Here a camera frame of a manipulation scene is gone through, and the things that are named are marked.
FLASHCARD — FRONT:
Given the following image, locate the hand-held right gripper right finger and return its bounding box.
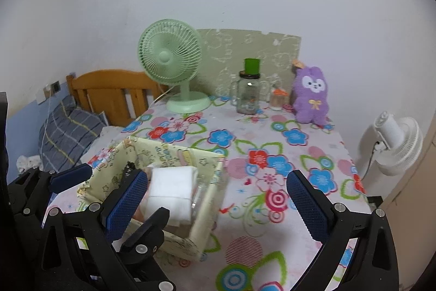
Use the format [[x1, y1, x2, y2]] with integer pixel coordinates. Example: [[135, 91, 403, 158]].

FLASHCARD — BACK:
[[285, 169, 400, 291]]

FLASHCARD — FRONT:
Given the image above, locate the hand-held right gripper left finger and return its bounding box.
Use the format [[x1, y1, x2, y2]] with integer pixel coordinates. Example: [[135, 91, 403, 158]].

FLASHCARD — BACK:
[[40, 169, 149, 291]]

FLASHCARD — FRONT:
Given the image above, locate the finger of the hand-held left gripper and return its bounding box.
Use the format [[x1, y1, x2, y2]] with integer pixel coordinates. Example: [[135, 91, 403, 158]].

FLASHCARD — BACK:
[[119, 207, 176, 291], [34, 163, 93, 195]]

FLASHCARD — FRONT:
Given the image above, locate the black plastic bag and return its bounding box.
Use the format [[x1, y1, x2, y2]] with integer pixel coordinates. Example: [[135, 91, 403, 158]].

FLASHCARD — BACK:
[[121, 161, 137, 180]]

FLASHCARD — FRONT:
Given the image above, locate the yellow printed storage box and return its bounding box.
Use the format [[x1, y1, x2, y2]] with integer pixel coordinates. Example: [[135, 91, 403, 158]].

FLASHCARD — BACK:
[[77, 137, 228, 261]]

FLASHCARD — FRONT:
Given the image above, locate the grey plaid pillow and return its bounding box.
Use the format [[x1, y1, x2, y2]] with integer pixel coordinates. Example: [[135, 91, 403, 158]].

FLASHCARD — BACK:
[[38, 97, 108, 172]]

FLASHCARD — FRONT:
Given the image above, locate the white crumpled cloth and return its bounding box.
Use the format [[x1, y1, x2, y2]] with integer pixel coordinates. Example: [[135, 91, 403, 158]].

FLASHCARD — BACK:
[[17, 155, 43, 173]]

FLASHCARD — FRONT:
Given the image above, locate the white quilt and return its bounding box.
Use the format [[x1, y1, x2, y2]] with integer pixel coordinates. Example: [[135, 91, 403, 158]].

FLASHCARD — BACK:
[[100, 125, 122, 139]]

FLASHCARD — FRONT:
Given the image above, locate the wooden bed headboard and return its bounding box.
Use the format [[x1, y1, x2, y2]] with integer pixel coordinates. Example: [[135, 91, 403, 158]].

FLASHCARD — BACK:
[[66, 70, 169, 127]]

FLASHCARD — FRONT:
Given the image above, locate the purple plush bunny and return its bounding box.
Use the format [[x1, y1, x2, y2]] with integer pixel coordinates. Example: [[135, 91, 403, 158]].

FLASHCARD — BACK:
[[292, 60, 331, 125]]

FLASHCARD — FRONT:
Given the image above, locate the toothpick jar with orange lid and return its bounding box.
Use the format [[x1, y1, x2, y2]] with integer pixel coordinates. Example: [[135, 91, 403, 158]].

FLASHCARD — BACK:
[[271, 88, 287, 111]]

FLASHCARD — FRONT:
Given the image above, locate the white standing fan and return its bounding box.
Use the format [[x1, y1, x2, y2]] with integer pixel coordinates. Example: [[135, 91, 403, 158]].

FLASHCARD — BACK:
[[361, 111, 423, 181]]

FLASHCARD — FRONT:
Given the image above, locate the beige door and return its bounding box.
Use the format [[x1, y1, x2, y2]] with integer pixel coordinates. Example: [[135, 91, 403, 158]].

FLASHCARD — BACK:
[[378, 127, 436, 291]]

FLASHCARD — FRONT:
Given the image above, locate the glass jar mug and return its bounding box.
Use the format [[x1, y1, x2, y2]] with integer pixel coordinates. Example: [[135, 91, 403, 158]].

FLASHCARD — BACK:
[[230, 72, 263, 114]]

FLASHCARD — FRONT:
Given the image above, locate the clear glass cup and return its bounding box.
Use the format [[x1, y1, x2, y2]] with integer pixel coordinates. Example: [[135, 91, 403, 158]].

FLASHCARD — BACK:
[[261, 77, 274, 101]]

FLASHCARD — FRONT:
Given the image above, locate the green plastic cup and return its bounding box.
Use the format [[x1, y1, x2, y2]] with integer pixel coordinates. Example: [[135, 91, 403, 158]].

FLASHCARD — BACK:
[[244, 58, 261, 75]]

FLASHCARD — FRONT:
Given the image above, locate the green desk fan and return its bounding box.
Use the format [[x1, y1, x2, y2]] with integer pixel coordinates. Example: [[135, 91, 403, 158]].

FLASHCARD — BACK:
[[138, 19, 212, 113]]

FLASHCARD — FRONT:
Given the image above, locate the green patterned board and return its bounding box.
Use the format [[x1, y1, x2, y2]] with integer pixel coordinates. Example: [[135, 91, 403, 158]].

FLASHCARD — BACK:
[[197, 28, 302, 97]]

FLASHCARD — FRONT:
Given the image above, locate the black fan cable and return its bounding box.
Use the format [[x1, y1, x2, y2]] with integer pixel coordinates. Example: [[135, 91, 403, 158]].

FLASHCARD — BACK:
[[362, 140, 379, 176]]

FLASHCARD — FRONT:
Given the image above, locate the white wall plug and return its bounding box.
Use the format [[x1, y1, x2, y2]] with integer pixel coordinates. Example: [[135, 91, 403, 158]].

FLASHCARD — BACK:
[[36, 86, 52, 105]]

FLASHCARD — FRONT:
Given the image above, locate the white desk fan cable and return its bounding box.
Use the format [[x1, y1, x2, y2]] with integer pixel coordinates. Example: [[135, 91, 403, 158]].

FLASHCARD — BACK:
[[150, 86, 171, 106]]

